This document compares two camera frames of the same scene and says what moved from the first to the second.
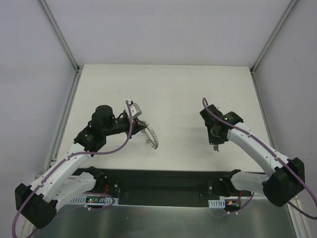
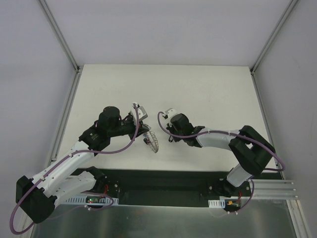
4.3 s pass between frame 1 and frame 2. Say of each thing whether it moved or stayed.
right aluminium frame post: stayed
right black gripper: moved
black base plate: stayed
